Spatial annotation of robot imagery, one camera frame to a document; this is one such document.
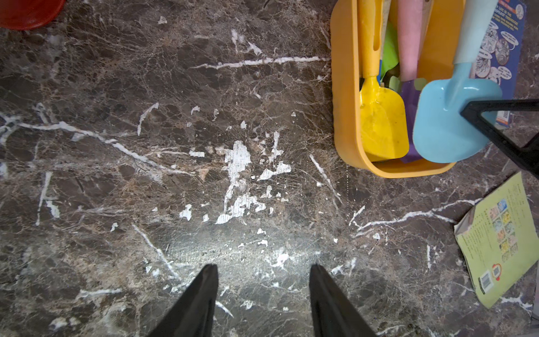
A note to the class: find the yellow plastic storage box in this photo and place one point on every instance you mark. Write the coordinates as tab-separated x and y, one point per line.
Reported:
346	67

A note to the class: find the purple plastic shovel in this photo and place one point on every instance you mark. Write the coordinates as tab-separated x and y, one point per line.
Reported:
409	31

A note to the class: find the yellow plastic scoop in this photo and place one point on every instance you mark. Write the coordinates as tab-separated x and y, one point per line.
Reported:
382	112

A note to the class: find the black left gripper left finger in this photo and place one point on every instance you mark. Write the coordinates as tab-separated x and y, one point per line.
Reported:
192	314

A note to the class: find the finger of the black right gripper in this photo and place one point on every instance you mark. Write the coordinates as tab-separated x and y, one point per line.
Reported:
525	157

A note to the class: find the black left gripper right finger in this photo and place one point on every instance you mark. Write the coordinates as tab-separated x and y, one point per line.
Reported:
332	313

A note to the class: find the red pen cup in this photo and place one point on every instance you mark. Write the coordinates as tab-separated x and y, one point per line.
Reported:
29	14

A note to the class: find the yellow green booklet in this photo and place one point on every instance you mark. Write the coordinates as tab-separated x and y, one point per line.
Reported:
498	240

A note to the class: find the teal plastic shovel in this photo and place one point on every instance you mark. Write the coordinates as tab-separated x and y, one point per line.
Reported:
441	135

